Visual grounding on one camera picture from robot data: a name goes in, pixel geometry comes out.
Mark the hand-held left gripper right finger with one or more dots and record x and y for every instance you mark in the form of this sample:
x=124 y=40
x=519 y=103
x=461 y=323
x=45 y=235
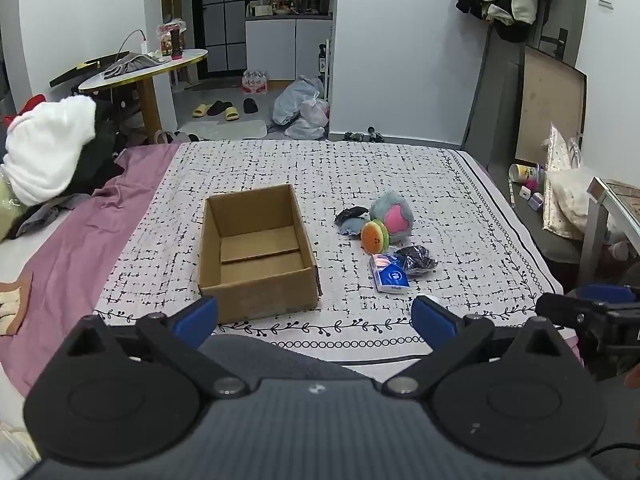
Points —
x=432 y=317

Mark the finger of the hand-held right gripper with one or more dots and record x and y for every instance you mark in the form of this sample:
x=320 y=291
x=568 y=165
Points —
x=570 y=312
x=610 y=294

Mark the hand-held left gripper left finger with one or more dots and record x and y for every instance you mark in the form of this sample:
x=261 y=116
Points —
x=197 y=317

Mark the blue tissue pack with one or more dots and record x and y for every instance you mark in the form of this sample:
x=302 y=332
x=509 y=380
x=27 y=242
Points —
x=392 y=276

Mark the black plastic bag bundle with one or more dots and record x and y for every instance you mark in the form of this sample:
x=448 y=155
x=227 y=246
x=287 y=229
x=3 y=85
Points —
x=417 y=260

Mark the cardboard box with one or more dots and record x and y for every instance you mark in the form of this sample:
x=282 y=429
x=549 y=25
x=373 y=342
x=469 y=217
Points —
x=260 y=290

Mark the burger plush toy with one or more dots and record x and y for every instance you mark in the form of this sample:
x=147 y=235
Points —
x=374 y=237

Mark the blue plush toy pink heart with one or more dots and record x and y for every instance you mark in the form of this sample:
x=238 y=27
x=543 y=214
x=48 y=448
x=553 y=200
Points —
x=385 y=207

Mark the clear plastic bag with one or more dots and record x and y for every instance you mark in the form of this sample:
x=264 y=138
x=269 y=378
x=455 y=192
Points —
x=567 y=195

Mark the small purple box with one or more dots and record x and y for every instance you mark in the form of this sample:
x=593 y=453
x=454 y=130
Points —
x=536 y=201

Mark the blue sock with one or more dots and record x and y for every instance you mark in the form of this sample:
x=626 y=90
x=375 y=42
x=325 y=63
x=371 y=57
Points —
x=352 y=229

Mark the black sock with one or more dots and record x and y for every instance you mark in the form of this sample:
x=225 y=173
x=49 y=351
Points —
x=352 y=213

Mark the pink bed sheet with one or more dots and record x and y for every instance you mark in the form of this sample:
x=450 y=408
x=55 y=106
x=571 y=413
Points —
x=75 y=240

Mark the white yellow cup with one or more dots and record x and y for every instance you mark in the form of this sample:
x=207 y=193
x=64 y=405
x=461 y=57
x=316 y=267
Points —
x=522 y=172

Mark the white black patterned bed sheet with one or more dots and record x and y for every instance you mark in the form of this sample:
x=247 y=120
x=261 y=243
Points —
x=400 y=170

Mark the crumpled grey garment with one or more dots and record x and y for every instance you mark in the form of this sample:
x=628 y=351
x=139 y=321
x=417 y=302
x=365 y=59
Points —
x=47 y=212

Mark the black clothes pile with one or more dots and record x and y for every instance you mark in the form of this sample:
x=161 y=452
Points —
x=102 y=155

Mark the white floor mat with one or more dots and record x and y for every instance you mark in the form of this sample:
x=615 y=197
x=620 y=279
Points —
x=225 y=130

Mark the framed wooden board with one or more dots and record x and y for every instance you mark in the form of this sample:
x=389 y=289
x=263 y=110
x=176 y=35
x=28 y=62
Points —
x=550 y=110

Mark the black sandals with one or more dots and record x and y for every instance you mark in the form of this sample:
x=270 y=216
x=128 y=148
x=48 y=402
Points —
x=364 y=135

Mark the yellow slipper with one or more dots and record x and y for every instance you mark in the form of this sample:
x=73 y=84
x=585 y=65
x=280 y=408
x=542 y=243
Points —
x=200 y=110
x=232 y=113

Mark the black slipper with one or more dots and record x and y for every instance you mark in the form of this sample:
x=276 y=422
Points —
x=250 y=105
x=220 y=107

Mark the small white plastic bag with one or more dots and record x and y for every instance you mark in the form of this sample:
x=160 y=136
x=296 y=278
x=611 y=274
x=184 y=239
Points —
x=306 y=131

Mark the grey leaning board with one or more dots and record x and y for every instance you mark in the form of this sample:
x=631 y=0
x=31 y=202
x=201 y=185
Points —
x=492 y=110

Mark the yellow green plush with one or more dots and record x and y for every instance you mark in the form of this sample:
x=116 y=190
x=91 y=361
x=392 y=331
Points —
x=9 y=210

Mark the black dotted stool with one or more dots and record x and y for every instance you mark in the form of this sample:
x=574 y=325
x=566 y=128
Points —
x=127 y=107

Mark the white fluffy blanket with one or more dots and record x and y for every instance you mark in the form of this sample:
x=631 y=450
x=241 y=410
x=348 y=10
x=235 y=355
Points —
x=45 y=150

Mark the white plastic bag red contents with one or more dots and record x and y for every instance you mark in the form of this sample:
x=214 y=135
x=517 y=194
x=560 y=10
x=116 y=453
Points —
x=317 y=110

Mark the large grey plastic bag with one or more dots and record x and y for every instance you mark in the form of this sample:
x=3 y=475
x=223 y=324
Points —
x=295 y=97

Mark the pack of water bottles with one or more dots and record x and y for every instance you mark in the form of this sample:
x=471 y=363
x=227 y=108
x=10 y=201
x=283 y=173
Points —
x=256 y=82

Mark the round white table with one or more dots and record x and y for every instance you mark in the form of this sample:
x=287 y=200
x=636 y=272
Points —
x=175 y=62

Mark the grey cloth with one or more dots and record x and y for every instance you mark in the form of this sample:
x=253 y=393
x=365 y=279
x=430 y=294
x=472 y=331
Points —
x=132 y=62

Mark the black flat board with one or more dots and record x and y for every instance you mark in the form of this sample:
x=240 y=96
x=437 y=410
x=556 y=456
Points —
x=75 y=75

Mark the red cloth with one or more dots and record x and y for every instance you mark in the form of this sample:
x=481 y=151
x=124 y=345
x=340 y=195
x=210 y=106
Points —
x=22 y=107

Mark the dark red bottle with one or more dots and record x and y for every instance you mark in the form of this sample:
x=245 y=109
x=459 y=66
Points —
x=175 y=45

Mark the spray bottle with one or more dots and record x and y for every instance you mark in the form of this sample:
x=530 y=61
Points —
x=322 y=60

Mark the red snack packet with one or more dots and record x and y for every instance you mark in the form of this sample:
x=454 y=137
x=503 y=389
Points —
x=165 y=37

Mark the white cabinet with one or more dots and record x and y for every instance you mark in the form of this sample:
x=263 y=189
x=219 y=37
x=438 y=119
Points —
x=290 y=45

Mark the black grid door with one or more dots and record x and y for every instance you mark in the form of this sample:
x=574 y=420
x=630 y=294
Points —
x=225 y=15

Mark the metal frame table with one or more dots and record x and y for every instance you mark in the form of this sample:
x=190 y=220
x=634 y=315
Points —
x=592 y=230

